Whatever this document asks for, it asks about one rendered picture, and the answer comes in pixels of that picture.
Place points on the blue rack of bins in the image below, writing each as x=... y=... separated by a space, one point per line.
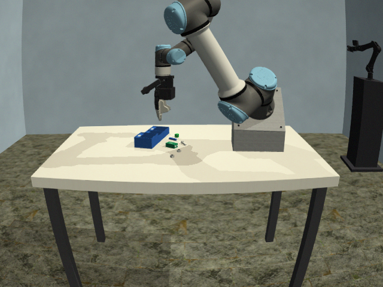
x=152 y=138

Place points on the green 9v battery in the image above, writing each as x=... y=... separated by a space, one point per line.
x=172 y=145

